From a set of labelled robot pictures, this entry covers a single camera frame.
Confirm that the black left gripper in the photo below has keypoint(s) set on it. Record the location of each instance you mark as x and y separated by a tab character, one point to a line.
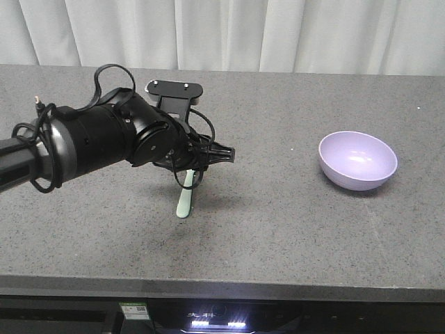
175	146

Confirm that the mint green plastic spoon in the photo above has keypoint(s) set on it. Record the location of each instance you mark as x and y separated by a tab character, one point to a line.
184	202

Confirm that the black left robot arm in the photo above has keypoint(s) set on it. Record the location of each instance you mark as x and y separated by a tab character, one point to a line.
63	143

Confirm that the purple plastic bowl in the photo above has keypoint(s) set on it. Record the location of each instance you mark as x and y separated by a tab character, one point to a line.
356	161

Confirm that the black drawer sterilizer cabinet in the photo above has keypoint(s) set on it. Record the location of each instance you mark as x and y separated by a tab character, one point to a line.
256	316

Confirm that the black built-in dishwasher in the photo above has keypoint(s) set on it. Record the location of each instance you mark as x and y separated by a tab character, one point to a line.
68	314

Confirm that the white pleated curtain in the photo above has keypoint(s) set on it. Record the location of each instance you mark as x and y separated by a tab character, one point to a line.
332	37

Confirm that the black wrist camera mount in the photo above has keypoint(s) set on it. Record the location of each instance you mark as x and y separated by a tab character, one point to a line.
174	97

